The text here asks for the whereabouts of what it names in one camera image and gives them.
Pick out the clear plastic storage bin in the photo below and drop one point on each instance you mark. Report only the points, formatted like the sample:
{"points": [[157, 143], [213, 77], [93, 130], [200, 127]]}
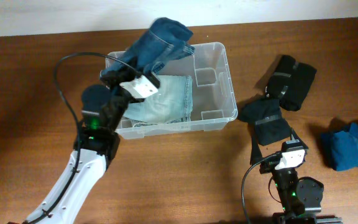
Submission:
{"points": [[214, 103]]}

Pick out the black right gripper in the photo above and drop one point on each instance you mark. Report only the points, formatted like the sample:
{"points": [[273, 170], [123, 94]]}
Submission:
{"points": [[266, 165]]}

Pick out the light blue jeans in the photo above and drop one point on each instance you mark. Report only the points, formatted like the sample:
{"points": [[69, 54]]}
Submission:
{"points": [[173, 103]]}

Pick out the black folded garment lower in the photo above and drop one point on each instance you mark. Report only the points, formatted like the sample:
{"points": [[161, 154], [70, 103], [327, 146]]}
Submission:
{"points": [[266, 117]]}

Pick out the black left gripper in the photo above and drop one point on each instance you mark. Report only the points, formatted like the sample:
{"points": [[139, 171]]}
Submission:
{"points": [[119, 74]]}

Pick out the dark blue jeans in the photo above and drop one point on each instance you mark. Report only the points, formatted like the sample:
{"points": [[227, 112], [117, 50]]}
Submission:
{"points": [[165, 40]]}

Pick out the blue shirt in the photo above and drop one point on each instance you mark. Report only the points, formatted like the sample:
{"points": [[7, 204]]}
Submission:
{"points": [[341, 147]]}

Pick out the black folded garment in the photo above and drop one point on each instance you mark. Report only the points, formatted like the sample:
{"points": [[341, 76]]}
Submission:
{"points": [[290, 82], [266, 117]]}

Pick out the black folded garment upper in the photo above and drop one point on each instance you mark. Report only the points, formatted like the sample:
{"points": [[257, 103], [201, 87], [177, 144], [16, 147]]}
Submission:
{"points": [[290, 82]]}

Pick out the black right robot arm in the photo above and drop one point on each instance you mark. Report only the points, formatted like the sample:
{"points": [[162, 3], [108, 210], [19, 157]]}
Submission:
{"points": [[300, 197]]}

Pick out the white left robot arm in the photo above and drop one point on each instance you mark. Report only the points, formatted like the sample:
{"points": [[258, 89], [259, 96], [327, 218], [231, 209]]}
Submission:
{"points": [[96, 143]]}

